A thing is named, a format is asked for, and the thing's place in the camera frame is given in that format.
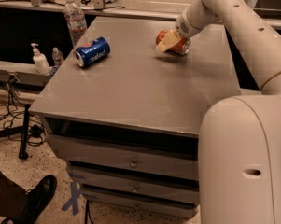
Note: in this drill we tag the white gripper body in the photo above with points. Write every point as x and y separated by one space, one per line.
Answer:
186 27

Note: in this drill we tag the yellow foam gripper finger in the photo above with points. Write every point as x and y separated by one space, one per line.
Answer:
166 40

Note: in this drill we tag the red coke can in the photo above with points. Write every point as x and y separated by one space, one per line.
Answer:
182 47

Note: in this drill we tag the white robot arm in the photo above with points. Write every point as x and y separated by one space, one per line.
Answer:
239 151

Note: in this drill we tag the blue pepsi can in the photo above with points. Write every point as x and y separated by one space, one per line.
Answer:
92 52

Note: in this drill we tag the grey drawer cabinet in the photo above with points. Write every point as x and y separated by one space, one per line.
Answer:
127 126

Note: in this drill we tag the clear plastic water bottle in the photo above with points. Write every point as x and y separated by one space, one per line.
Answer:
75 20

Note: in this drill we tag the small clear sanitizer bottle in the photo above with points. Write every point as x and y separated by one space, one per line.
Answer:
57 57

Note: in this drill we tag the white pump soap bottle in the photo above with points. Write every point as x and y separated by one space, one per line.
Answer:
40 60

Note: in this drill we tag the black stand pole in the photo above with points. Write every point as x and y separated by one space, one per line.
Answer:
22 153

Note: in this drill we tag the black leather shoe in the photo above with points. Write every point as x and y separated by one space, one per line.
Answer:
38 199

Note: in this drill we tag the brown trouser leg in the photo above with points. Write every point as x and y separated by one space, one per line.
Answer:
13 198

